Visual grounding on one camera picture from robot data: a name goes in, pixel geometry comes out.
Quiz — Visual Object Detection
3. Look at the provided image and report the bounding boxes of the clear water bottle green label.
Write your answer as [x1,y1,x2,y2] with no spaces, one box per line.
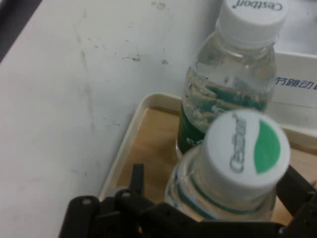
[175,0,289,159]
[164,109,291,222]

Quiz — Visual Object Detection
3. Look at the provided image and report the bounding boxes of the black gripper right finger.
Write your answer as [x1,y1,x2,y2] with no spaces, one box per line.
[274,165,317,238]

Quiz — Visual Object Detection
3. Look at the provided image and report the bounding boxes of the white and blue cardboard box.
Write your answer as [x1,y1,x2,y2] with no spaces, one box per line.
[265,51,317,139]

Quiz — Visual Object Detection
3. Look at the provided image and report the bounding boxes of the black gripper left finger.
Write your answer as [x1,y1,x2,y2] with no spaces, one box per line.
[58,163,200,238]

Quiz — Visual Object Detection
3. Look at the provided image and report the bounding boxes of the wooden tray with cream rim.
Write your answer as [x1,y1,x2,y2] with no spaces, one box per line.
[98,92,317,227]

